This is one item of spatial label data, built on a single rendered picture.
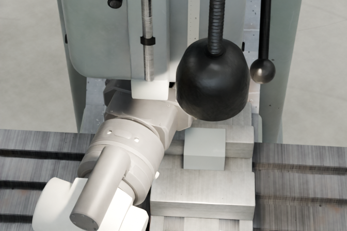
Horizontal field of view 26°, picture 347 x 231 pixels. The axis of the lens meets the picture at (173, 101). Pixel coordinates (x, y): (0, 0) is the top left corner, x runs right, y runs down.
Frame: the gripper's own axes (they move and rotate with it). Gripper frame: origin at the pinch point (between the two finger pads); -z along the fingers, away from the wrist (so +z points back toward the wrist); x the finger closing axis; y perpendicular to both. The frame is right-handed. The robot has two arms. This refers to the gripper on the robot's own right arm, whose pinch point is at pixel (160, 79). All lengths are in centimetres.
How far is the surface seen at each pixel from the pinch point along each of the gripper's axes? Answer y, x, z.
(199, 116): -18.8, -11.0, 19.0
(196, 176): 16.1, -6.2, 2.6
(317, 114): 124, -17, -106
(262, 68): -12.7, -14.2, 5.4
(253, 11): 17.6, -4.7, -35.7
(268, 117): 51, -10, -40
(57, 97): 124, 70, -85
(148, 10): -24.3, -3.5, 12.2
